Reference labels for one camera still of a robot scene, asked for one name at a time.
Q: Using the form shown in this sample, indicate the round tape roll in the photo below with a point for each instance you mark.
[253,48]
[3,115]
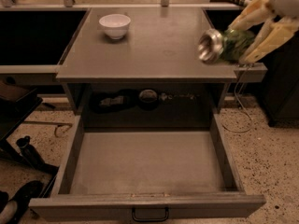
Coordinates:
[148,99]

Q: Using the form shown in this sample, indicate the black bag under cabinet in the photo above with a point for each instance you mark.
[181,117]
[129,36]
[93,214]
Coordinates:
[109,102]

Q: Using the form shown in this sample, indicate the white ceramic bowl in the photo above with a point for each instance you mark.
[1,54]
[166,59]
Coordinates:
[115,26]

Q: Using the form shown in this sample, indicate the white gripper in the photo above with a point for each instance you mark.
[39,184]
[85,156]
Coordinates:
[286,0]

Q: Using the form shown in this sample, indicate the grey open drawer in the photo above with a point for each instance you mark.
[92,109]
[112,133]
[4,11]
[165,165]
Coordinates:
[105,174]

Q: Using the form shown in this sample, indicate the black drawer handle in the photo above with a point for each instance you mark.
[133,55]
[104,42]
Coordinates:
[150,215]

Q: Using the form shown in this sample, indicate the green soda can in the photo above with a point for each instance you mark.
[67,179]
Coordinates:
[229,45]

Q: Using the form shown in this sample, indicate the grey metal cabinet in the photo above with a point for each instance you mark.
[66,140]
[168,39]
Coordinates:
[159,52]

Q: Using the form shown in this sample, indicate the black shoe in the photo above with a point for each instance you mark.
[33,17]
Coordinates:
[12,209]

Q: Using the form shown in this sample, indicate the black chair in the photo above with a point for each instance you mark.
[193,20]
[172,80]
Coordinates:
[16,104]

